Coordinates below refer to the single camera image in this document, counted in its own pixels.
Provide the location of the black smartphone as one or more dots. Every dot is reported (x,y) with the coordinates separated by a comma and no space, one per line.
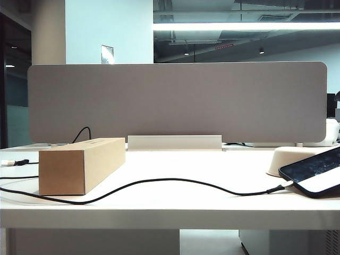
(313,170)

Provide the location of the grey fabric desk divider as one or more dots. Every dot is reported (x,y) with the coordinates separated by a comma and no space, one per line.
(186,106)

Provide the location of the red ceiling sign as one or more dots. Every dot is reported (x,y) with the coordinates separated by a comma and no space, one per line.
(224,46)

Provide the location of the brown cardboard box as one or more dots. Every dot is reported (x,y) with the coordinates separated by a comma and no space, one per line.
(79,170)

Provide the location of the beige pulp paper tray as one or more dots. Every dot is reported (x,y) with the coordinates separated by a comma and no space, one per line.
(287,159)

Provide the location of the beige building pillar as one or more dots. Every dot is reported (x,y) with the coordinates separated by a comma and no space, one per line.
(47,32)

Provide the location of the dark background monitor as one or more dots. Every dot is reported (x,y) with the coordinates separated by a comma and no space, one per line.
(331,105)

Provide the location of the white background appliance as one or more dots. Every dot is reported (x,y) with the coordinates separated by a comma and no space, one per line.
(333,132)

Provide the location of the grey cabinet under desk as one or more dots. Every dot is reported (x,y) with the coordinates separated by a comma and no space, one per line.
(292,243)

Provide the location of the framed wall poster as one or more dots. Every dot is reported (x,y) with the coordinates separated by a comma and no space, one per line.
(107,54)

